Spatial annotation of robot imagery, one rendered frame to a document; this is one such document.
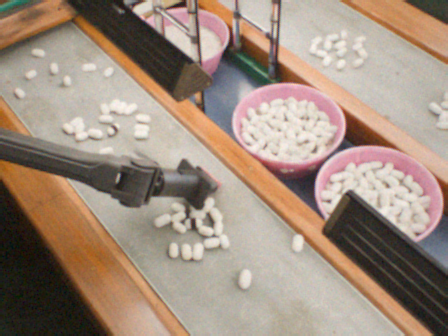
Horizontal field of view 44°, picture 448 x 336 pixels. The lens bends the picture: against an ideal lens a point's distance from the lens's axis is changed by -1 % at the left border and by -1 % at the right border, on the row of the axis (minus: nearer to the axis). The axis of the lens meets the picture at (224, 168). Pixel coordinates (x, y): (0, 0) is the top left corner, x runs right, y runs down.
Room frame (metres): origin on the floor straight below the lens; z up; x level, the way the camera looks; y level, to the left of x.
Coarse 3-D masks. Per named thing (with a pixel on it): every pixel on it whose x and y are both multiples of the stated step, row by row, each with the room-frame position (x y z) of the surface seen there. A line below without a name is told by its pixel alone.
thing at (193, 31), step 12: (120, 0) 0.94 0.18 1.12; (132, 0) 0.94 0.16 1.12; (144, 0) 0.95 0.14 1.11; (156, 0) 1.14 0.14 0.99; (192, 0) 1.02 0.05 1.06; (120, 12) 0.91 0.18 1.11; (156, 12) 1.14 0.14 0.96; (168, 12) 1.12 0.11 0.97; (192, 12) 1.02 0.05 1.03; (156, 24) 1.14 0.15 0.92; (180, 24) 1.07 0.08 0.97; (192, 24) 1.02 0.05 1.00; (192, 36) 1.02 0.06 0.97; (192, 48) 1.02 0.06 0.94; (204, 108) 1.02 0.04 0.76
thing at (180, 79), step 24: (72, 0) 1.04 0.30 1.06; (96, 0) 0.99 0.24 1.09; (96, 24) 0.95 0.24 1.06; (120, 24) 0.91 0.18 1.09; (144, 24) 0.87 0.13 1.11; (120, 48) 0.88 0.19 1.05; (144, 48) 0.83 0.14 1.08; (168, 48) 0.80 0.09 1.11; (144, 72) 0.81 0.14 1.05; (168, 72) 0.77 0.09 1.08; (192, 72) 0.75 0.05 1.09
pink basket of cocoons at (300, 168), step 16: (256, 96) 1.05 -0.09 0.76; (272, 96) 1.06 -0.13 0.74; (288, 96) 1.07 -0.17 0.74; (304, 96) 1.06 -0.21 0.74; (320, 96) 1.04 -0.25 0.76; (240, 112) 1.00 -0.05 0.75; (336, 112) 0.98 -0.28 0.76; (240, 128) 0.97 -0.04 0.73; (336, 144) 0.86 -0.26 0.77; (272, 160) 0.83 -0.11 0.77; (304, 160) 0.82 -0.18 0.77; (320, 160) 0.85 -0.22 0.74; (288, 176) 0.84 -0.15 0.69
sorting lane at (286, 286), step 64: (0, 64) 1.25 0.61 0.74; (64, 64) 1.23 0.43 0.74; (128, 128) 0.97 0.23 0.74; (128, 256) 0.61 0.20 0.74; (256, 256) 0.60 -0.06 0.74; (320, 256) 0.59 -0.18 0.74; (192, 320) 0.47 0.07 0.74; (256, 320) 0.46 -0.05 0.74; (320, 320) 0.45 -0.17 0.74; (384, 320) 0.45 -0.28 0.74
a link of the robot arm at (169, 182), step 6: (162, 168) 0.71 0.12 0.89; (162, 174) 0.69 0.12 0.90; (168, 174) 0.70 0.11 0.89; (174, 174) 0.71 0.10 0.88; (162, 180) 0.68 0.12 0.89; (168, 180) 0.68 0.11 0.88; (174, 180) 0.69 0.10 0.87; (180, 180) 0.70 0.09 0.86; (156, 186) 0.67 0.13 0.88; (162, 186) 0.67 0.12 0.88; (168, 186) 0.68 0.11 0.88; (174, 186) 0.68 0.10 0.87; (180, 186) 0.69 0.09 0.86; (156, 192) 0.67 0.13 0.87; (162, 192) 0.67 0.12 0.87; (168, 192) 0.67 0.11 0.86; (174, 192) 0.68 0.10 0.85
